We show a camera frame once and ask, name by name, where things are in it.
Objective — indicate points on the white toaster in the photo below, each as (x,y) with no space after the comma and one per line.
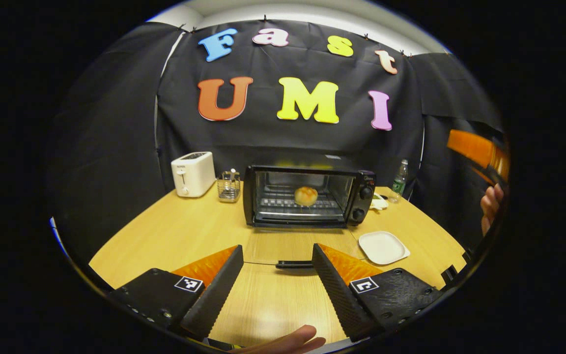
(192,174)

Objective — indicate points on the green plastic bottle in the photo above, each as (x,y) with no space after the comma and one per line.
(399,184)

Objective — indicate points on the white square plate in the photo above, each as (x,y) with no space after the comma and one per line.
(383,247)

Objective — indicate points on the round bread bun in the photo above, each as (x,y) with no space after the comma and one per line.
(306,195)

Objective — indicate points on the black backdrop cloth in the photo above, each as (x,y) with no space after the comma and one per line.
(288,142)

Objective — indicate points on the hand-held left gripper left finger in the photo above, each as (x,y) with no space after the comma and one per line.
(216,290)

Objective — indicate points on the small white kitchen scale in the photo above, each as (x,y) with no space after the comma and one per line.
(377,202)

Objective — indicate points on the black electric oven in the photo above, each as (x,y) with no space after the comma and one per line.
(364,201)

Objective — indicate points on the small glass jar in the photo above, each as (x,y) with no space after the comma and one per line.
(229,189)

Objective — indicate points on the row of black cloth clips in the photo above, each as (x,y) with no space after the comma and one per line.
(265,18)

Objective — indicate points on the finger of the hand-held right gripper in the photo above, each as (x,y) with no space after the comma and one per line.
(479,152)

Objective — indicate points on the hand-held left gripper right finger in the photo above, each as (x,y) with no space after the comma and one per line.
(337,295)

